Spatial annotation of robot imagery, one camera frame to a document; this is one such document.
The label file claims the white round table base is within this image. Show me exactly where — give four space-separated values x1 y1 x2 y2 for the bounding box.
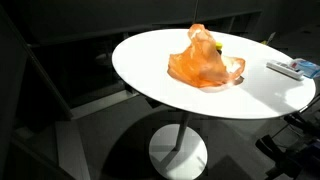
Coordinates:
149 124 208 180

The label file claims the table pedestal pole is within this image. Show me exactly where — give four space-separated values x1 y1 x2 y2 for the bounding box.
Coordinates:
175 112 190 151

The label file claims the yellow green small object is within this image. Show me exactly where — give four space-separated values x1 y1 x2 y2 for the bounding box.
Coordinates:
216 42 223 50

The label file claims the orange plastic bag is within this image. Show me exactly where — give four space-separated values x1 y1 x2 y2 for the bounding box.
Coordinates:
167 24 246 88

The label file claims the blue tissue packet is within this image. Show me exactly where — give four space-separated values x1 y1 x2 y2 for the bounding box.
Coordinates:
290 58 320 79

